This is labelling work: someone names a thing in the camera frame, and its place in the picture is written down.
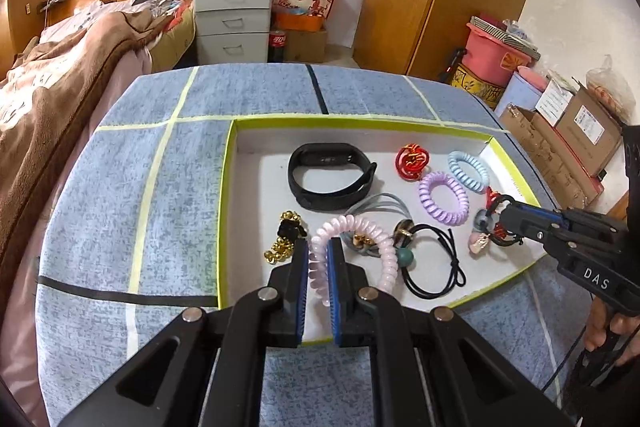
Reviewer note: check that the long flat cardboard box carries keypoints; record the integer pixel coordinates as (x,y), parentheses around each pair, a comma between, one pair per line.
(550,157)

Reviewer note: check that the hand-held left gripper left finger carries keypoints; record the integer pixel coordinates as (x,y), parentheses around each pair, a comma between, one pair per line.
(301,292)

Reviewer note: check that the tan pillow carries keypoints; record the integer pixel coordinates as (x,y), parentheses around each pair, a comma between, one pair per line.
(175,37)

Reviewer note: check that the white labelled box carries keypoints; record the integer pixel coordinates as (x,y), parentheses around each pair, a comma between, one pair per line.
(552,102)

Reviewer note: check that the orange box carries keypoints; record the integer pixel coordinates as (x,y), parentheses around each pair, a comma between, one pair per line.
(300,23)

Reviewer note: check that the red knot charm gold thread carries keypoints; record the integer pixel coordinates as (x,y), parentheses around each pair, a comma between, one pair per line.
(412,162)

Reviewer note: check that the large open cardboard box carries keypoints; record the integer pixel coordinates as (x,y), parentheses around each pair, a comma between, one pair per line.
(592,132)

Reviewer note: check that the blue-grey plaid tablecloth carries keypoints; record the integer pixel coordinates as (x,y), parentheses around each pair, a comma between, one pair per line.
(125,187)

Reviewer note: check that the light blue box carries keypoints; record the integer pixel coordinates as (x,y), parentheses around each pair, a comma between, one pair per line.
(517,92)

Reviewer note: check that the brown fleece blanket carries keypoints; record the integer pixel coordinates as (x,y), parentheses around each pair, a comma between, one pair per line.
(50,107)

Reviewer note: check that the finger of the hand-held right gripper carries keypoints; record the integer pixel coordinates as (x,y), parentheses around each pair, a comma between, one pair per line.
(535,213)
(532,237)

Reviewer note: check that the pink plastic bucket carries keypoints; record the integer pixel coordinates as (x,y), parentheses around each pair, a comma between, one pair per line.
(492,54)

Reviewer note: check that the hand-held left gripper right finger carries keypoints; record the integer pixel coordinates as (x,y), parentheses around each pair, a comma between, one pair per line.
(334,292)

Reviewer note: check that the person's dark clothing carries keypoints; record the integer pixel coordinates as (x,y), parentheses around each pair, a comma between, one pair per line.
(632,172)

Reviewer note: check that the clear plastic bag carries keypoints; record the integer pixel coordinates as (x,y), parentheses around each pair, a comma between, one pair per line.
(607,82)

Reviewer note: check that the yellow-green cardboard box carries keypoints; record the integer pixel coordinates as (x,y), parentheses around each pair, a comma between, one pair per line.
(260,187)

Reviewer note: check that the grey plastic drawer cabinet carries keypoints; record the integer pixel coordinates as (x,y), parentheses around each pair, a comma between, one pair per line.
(232,22)

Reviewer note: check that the black fitness band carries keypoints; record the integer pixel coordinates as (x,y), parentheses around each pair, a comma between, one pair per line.
(300,194)

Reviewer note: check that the pink bed sheet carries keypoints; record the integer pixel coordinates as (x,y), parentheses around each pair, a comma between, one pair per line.
(20,332)

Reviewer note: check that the small brown cardboard box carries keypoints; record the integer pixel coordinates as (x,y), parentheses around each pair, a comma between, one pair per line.
(307,46)

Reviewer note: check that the person's right hand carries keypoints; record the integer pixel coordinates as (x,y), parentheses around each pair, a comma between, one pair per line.
(597,327)

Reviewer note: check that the cola bottle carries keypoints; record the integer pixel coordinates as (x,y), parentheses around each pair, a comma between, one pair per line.
(278,44)

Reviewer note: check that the grey stack of trays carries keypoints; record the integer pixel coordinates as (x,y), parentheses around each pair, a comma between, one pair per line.
(510,37)

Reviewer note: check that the yellow black patterned tin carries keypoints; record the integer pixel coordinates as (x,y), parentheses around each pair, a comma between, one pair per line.
(475,84)

